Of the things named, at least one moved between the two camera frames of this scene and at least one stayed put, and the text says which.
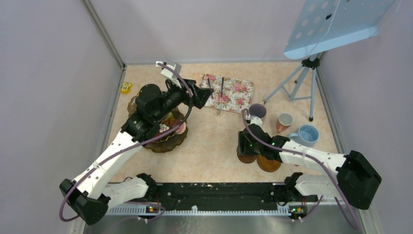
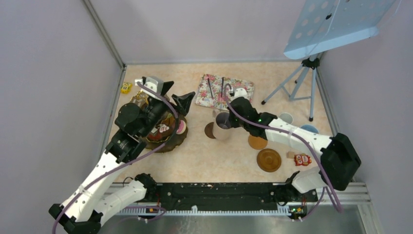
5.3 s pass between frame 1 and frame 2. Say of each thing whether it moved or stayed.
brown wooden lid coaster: stayed
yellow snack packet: stayed
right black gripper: moved
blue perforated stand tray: stayed
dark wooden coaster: moved
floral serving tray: stayed
